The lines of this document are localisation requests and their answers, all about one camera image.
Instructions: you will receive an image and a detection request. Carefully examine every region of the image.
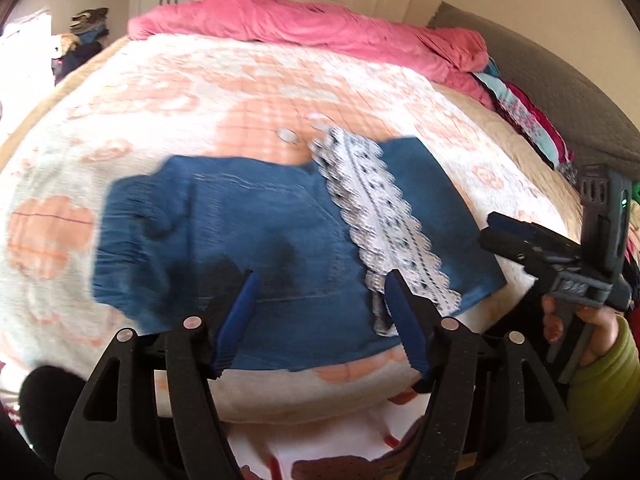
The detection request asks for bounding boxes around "grey padded headboard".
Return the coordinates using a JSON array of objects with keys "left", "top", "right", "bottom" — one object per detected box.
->
[{"left": 427, "top": 2, "right": 640, "bottom": 182}]

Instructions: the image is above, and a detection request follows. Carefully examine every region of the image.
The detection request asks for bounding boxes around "green sleeve right forearm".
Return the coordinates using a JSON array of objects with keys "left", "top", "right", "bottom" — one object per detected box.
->
[{"left": 567, "top": 315, "right": 639, "bottom": 460}]

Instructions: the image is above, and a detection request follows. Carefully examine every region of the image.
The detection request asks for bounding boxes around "blue denim pants lace trim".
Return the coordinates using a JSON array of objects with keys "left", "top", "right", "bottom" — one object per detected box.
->
[{"left": 92, "top": 126, "right": 506, "bottom": 372}]

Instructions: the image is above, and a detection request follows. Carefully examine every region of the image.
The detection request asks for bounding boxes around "white orange fleece blanket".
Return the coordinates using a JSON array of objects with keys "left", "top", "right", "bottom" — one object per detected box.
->
[{"left": 0, "top": 31, "right": 582, "bottom": 426}]

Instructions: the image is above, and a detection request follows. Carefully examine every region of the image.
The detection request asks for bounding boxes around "pile of clothes on chair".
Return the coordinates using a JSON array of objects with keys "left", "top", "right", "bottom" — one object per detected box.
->
[{"left": 51, "top": 8, "right": 110, "bottom": 84}]

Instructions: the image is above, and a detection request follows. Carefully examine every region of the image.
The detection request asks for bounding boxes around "right hand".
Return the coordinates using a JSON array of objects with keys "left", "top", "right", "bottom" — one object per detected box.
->
[{"left": 540, "top": 294, "right": 622, "bottom": 369}]

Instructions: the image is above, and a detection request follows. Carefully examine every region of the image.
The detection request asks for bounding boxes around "beige quilted bed sheet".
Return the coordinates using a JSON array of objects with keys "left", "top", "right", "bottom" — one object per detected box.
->
[{"left": 0, "top": 34, "right": 586, "bottom": 241}]

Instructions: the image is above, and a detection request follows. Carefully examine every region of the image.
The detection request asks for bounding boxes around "pink duvet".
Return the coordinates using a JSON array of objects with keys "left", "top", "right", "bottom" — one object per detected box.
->
[{"left": 127, "top": 0, "right": 494, "bottom": 110}]

